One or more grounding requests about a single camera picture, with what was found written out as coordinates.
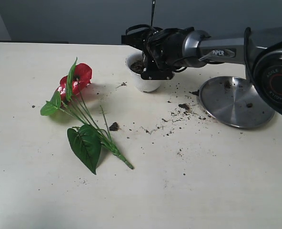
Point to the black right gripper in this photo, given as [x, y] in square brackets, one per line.
[154, 57]

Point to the metal spoon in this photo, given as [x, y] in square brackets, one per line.
[152, 12]

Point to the robot arm right grey black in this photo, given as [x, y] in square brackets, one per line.
[259, 51]

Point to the white plastic flower pot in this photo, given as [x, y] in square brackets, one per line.
[146, 86]

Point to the red artificial anthurium flower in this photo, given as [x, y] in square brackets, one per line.
[86, 141]

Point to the soil clump near plate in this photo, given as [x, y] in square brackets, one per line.
[184, 106]

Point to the dark soil clump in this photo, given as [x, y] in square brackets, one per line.
[114, 127]

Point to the round steel plate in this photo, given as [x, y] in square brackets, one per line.
[234, 101]

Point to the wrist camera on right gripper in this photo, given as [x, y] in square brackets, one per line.
[135, 39]

